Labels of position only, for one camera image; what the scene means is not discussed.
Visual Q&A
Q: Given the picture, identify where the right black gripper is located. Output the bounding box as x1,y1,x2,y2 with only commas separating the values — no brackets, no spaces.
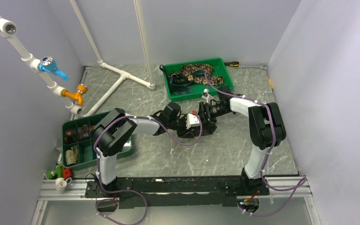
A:
198,102,230,129

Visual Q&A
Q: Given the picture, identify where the dark orange patterned tie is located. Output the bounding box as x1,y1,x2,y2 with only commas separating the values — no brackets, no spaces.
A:
191,123,217,137

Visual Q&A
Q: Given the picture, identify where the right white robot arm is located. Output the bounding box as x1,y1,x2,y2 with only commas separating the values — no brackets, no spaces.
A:
198,89,286,195

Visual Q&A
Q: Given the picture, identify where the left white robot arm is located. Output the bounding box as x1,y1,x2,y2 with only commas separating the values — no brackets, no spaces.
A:
91,102,203,197

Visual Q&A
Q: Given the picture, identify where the green tray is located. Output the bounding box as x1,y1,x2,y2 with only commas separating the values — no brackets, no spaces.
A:
162,58,234,102

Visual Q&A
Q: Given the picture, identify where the dark blue tie in tray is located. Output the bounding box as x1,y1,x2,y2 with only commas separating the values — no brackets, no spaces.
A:
159,64,212,95

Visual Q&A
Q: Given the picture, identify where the brown floral tie in tray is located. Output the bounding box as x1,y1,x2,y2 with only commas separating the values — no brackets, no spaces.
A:
169,64,224,86

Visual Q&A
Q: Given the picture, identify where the yellow black screwdriver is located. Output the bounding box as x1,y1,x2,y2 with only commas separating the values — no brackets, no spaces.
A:
224,61,240,68

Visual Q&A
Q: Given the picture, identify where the silver wrench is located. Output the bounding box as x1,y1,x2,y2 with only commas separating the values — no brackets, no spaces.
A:
238,65,268,70

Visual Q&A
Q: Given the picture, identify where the orange faucet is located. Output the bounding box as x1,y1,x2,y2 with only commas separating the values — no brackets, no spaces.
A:
61,83,88,106

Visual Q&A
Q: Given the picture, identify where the green compartment organizer box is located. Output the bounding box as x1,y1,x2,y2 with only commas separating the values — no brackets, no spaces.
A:
61,108,135,172

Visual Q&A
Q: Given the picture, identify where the olive rolled tie in organizer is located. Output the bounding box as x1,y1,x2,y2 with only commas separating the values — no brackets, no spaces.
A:
65,145,79,166

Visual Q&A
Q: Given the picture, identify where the red pipe fitting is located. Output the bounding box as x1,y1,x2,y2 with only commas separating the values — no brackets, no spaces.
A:
62,167,73,181

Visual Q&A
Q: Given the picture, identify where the green pipe fitting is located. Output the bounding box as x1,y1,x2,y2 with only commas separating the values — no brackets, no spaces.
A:
45,164,63,180

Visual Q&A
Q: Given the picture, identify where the white pipe fitting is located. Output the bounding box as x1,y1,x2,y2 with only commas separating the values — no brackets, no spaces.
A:
55,178,67,193

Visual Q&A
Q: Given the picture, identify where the blue faucet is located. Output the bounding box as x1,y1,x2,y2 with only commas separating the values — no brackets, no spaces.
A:
38,56,69,81

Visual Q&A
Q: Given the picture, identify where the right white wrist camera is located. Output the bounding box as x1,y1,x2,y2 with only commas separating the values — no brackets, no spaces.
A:
202,88,214,105

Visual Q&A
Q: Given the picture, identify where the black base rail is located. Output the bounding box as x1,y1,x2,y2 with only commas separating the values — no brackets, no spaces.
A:
85,175,270,209

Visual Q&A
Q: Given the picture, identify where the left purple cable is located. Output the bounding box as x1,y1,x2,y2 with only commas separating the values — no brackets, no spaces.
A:
93,113,203,225

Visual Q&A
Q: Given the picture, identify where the purple cable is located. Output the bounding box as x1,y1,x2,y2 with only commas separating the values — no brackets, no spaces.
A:
203,72,308,218
93,113,203,225

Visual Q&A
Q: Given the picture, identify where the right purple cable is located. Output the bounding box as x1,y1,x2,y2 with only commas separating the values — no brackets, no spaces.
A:
203,72,308,218

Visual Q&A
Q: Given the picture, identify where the aluminium frame rail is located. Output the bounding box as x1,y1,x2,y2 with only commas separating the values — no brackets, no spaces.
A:
39,178,313,201

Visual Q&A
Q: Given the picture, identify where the white PVC pipe frame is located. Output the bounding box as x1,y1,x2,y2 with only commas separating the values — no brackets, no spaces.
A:
0,0,156,117

